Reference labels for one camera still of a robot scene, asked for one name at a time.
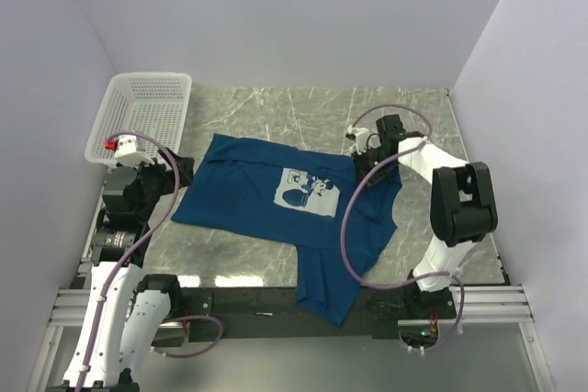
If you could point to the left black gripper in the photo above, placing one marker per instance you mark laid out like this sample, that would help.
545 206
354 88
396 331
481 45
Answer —
159 169

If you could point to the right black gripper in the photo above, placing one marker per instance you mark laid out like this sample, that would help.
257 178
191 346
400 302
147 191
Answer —
360 169

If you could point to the white perforated plastic basket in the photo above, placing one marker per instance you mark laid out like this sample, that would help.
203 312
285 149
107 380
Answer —
152 103

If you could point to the blue printed t-shirt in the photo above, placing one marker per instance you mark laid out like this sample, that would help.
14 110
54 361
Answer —
276 192

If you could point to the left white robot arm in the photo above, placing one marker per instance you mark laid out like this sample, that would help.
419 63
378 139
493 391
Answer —
126 306

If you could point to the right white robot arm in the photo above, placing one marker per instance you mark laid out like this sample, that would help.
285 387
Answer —
462 204

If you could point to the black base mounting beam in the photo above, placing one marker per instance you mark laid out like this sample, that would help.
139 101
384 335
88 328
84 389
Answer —
272 312

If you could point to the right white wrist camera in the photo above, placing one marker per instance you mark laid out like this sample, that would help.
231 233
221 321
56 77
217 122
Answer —
362 140

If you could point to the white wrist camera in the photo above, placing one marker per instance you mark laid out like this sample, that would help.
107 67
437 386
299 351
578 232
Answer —
128 150
362 140

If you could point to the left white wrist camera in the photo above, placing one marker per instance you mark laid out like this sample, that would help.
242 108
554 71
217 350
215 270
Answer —
128 150

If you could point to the aluminium frame rails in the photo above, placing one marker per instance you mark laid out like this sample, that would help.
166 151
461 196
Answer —
315 118

